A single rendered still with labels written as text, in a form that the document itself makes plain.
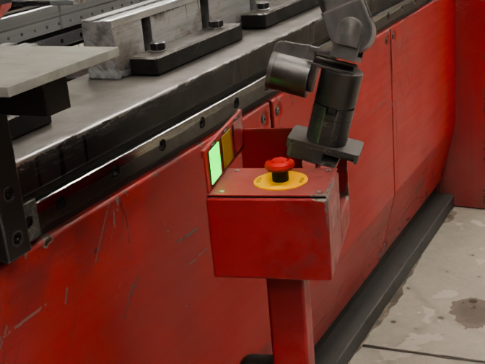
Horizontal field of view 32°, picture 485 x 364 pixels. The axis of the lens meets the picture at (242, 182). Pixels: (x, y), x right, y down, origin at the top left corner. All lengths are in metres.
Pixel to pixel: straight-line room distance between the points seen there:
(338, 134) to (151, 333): 0.41
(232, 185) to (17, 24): 0.60
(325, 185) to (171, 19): 0.53
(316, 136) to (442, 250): 1.64
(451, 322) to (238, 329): 0.93
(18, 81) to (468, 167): 2.38
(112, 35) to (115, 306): 0.43
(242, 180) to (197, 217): 0.25
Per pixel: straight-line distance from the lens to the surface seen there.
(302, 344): 1.26
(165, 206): 1.30
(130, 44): 1.41
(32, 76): 0.85
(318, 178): 1.14
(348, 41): 1.14
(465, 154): 3.05
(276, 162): 1.12
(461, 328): 2.35
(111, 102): 1.25
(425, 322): 2.38
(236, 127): 1.24
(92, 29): 1.39
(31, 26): 1.61
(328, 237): 1.10
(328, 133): 1.18
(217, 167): 1.14
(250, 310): 1.60
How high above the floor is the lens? 1.16
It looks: 20 degrees down
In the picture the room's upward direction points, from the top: 5 degrees counter-clockwise
